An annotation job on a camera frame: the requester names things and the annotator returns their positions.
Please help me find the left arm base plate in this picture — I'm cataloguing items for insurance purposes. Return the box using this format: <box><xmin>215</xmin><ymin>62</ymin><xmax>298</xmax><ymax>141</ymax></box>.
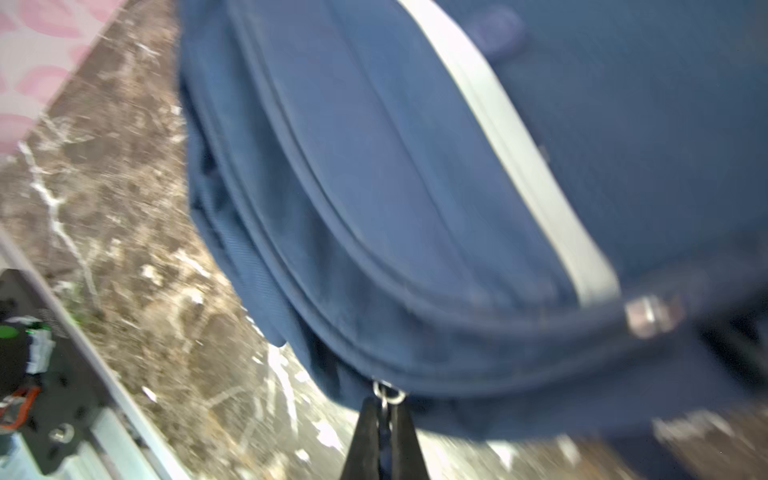
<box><xmin>1</xmin><ymin>269</ymin><xmax>104</xmax><ymax>475</ymax></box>

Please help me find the aluminium front rail frame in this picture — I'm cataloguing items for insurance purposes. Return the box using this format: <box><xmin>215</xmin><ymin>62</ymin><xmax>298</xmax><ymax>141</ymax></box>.
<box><xmin>1</xmin><ymin>235</ymin><xmax>190</xmax><ymax>479</ymax></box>

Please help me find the navy blue student backpack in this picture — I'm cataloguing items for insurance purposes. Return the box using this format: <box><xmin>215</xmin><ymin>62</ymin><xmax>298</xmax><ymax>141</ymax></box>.
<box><xmin>178</xmin><ymin>1</ymin><xmax>767</xmax><ymax>479</ymax></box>

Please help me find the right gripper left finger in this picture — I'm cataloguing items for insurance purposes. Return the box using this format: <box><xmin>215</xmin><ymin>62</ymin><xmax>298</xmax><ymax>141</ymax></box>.
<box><xmin>340</xmin><ymin>398</ymin><xmax>380</xmax><ymax>480</ymax></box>

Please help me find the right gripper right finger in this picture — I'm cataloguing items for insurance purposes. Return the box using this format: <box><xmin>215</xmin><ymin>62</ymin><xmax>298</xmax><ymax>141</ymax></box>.
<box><xmin>390</xmin><ymin>403</ymin><xmax>430</xmax><ymax>480</ymax></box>

